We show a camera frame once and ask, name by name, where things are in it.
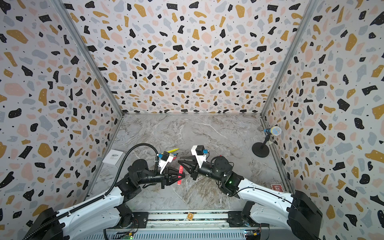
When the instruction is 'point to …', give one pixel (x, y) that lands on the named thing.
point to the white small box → (113, 158)
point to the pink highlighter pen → (181, 171)
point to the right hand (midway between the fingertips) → (180, 165)
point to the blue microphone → (275, 130)
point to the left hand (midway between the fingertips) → (183, 174)
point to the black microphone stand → (260, 149)
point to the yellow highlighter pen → (170, 151)
